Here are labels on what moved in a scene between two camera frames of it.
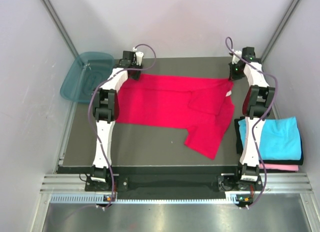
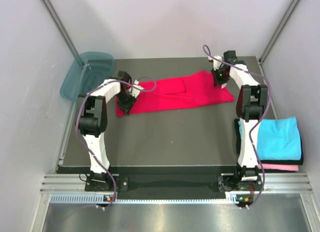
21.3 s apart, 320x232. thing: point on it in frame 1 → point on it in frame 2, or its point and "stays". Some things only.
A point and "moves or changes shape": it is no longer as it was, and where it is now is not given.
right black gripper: x=232 y=76 → x=217 y=82
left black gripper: x=136 y=75 → x=127 y=107
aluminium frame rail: x=299 y=182 stays
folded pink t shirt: x=280 y=167 stays
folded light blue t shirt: x=280 y=139 stays
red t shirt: x=203 y=105 moves or changes shape
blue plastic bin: x=88 y=71 stays
